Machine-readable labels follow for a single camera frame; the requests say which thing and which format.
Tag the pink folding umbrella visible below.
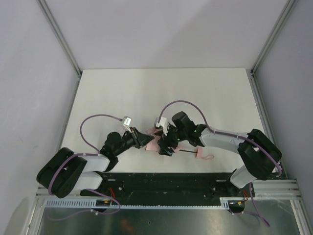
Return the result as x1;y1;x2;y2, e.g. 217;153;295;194
145;127;214;160

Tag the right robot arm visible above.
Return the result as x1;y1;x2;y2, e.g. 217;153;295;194
155;111;282;189

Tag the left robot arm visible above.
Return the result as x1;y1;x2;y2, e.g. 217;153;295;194
36;127;154;198

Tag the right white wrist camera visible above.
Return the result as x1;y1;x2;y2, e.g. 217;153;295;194
155;117;169;136

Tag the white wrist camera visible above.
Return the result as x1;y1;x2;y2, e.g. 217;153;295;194
121;116;132;132
155;117;169;136

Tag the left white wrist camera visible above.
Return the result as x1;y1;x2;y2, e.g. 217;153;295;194
121;116;132;132

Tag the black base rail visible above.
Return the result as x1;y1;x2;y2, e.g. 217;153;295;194
48;172;289;206

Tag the white slotted cable duct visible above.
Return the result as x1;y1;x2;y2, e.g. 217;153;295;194
44;198;234;210

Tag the left aluminium frame post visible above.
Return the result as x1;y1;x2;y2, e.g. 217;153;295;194
36;0;82;77

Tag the aluminium frame post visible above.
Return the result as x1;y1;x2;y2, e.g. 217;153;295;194
36;0;82;77
250;0;299;76

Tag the right aluminium frame post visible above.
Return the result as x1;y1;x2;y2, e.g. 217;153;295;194
250;0;299;76

